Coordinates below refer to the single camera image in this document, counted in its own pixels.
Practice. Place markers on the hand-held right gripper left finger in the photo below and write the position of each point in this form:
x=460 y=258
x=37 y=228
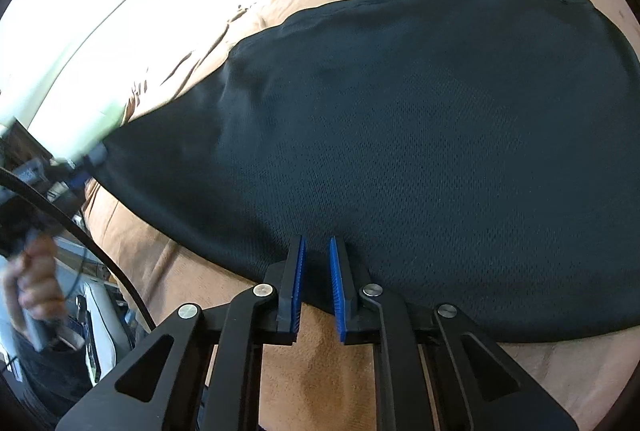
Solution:
x=299 y=281

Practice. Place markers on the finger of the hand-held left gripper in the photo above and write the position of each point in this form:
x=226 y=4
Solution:
x=76 y=180
x=96 y=154

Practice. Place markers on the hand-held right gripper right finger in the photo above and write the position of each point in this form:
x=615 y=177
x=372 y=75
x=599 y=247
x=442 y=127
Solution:
x=336 y=286

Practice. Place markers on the black mesh shorts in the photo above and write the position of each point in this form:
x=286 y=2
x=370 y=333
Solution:
x=400 y=151

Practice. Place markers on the person's left hand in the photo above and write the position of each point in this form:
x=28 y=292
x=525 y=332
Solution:
x=37 y=291

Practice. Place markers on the white bed sheet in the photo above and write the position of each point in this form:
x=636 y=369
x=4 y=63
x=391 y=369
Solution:
x=75 y=41

